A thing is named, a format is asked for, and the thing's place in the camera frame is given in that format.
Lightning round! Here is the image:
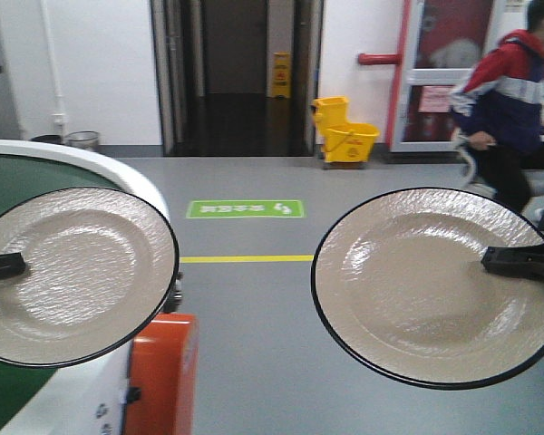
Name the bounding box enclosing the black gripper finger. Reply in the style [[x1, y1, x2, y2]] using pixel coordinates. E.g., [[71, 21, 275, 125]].
[[0, 253, 26, 280], [481, 243, 544, 282]]

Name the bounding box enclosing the beige plate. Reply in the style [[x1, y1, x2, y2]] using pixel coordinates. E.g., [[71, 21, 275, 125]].
[[0, 187, 179, 368], [311, 188, 544, 390]]

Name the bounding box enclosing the green conveyor belt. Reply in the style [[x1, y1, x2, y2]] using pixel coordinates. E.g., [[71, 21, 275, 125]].
[[0, 155, 117, 430]]

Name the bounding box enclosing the person in red jacket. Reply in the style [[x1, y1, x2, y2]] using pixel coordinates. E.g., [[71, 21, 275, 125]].
[[450, 1, 544, 213]]

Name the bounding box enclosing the grey waste bin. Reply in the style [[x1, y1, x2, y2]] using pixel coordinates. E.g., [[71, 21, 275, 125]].
[[65, 130, 99, 150]]

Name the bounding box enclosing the white outer conveyor rim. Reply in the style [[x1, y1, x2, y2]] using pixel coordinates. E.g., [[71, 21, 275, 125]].
[[0, 140, 169, 434]]

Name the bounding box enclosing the orange conveyor panel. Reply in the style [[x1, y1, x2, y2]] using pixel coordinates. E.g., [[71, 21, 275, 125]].
[[122, 314, 199, 434]]

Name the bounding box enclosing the green floor sign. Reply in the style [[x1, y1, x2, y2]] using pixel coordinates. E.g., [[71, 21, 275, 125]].
[[186, 199, 306, 219]]

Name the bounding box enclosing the yellow mop bucket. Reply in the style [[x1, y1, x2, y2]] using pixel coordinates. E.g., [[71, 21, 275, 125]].
[[311, 96, 380, 169]]

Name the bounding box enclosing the yellow wet floor sign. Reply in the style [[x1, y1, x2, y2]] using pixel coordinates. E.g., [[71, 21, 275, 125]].
[[271, 52, 291, 99]]

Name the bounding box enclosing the red wall pipe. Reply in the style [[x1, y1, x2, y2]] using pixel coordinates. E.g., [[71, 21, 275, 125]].
[[357, 53, 403, 66]]

